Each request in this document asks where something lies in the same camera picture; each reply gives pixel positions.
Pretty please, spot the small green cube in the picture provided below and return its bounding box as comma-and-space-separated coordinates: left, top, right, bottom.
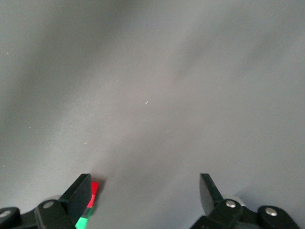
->
74, 213, 92, 229

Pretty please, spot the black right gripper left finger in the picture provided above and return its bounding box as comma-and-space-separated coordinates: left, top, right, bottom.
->
34, 173, 92, 229

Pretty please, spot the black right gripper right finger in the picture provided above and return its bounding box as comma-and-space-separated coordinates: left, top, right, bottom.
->
189, 173, 259, 229

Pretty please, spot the small red cube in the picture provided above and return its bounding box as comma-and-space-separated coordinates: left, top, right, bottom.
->
86, 181, 100, 208

